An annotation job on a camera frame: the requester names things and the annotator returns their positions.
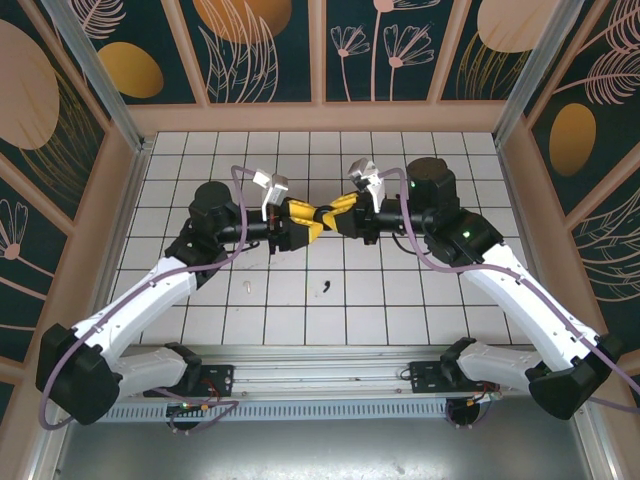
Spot grey metal sheet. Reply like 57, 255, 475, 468
29, 417, 616, 480

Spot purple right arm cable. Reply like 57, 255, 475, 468
377, 167, 640, 416

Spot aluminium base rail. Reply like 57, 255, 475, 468
197, 345, 451, 400

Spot wall panel orange circle leaf outlines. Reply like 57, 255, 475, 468
179, 0, 321, 105

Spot wall panel with pink flowers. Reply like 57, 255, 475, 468
324, 0, 456, 104

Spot thin purple base cable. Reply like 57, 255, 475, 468
167, 398, 240, 434

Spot wall panel single flower outline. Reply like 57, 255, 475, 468
0, 174, 69, 364

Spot wall panel peach circle yellow lines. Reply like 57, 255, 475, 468
439, 0, 554, 101

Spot wall panel orange oval fern leaves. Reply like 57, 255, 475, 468
527, 0, 640, 216

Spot clear vertical pole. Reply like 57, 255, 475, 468
492, 0, 599, 146

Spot aluminium frame post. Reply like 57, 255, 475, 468
42, 0, 151, 154

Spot perforated grey cable duct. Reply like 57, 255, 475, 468
104, 399, 451, 421

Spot wall panel overlapping leaf outlines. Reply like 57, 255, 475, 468
569, 187, 640, 331

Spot wall panel with small orange oval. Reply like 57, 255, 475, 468
74, 0, 199, 106

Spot coloured base wire bundle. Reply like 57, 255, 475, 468
447, 387, 501, 430

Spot wall panel large peach circle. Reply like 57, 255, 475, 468
0, 9, 109, 236

